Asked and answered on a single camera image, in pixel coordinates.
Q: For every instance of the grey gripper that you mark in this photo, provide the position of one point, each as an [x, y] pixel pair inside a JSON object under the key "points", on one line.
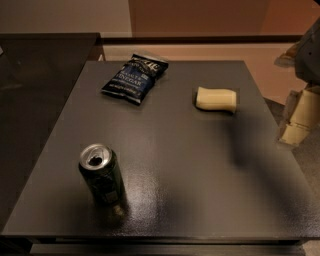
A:
{"points": [[309, 60]]}

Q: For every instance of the yellow sponge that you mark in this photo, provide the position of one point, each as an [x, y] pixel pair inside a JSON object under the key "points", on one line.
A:
{"points": [[216, 99]]}

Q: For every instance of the blue chips bag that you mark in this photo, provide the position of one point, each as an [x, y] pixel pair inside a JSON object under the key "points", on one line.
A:
{"points": [[135, 79]]}

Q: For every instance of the dark green soda can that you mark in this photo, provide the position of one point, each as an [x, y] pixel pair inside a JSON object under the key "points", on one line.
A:
{"points": [[99, 167]]}

